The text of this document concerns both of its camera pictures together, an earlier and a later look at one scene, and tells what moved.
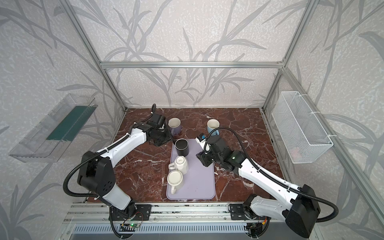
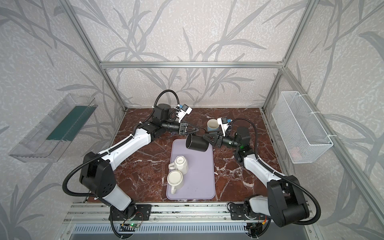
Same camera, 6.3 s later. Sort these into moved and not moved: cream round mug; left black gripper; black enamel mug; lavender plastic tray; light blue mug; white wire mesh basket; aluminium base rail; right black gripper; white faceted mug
Moved: left black gripper; black enamel mug; right black gripper
Not moved: white wire mesh basket; aluminium base rail; cream round mug; light blue mug; lavender plastic tray; white faceted mug
